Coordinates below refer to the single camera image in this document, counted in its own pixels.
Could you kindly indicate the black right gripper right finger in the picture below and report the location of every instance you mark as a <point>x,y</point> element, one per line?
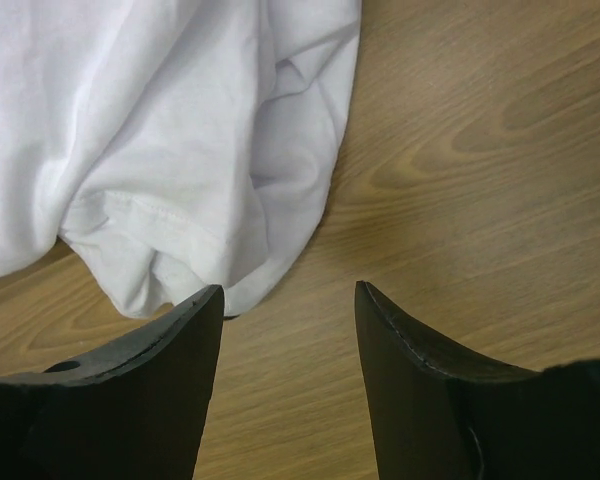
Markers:
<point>440,410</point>

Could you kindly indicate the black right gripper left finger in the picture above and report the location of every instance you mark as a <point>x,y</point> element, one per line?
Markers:
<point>134,408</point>

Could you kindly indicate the white printed tank top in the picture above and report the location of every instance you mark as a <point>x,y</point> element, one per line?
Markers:
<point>171,144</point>

